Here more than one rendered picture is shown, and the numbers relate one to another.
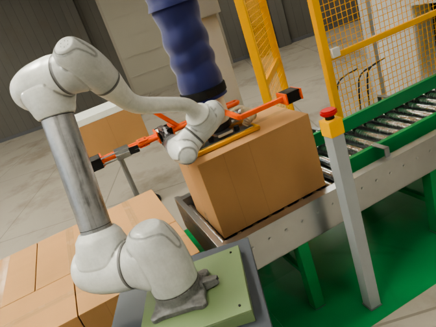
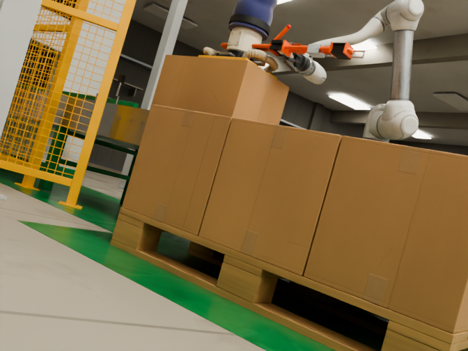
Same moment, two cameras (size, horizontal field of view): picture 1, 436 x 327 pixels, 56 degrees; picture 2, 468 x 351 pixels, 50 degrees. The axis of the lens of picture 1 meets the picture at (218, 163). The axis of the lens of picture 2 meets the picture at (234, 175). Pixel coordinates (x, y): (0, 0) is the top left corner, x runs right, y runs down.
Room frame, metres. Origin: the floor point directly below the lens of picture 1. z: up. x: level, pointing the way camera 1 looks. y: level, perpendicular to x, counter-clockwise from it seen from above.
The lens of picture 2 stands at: (3.39, 2.22, 0.31)
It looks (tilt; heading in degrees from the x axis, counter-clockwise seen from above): 2 degrees up; 235
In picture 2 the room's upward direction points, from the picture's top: 16 degrees clockwise
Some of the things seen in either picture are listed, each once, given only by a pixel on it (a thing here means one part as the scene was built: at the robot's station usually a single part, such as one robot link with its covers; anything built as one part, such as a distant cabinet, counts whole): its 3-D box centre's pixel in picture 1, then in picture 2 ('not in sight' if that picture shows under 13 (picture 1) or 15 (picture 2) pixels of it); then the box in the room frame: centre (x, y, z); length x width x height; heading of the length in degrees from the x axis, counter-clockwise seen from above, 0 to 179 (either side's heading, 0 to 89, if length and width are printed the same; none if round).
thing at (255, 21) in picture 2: (203, 91); (249, 26); (1.95, -0.05, 1.20); 0.23 x 0.23 x 0.04
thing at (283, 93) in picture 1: (289, 95); not in sight; (1.78, -0.41, 1.08); 0.09 x 0.08 x 0.05; 15
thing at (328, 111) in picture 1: (328, 113); not in sight; (1.54, -0.49, 1.02); 0.07 x 0.07 x 0.04
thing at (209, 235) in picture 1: (197, 222); not in sight; (1.87, 0.20, 0.58); 0.70 x 0.03 x 0.06; 16
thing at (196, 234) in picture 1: (203, 239); not in sight; (1.87, 0.20, 0.48); 0.70 x 0.03 x 0.15; 16
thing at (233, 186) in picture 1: (248, 165); (216, 104); (1.95, -0.14, 0.75); 0.60 x 0.40 x 0.40; 106
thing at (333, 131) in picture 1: (353, 220); not in sight; (1.54, -0.49, 0.50); 0.07 x 0.07 x 1.00; 16
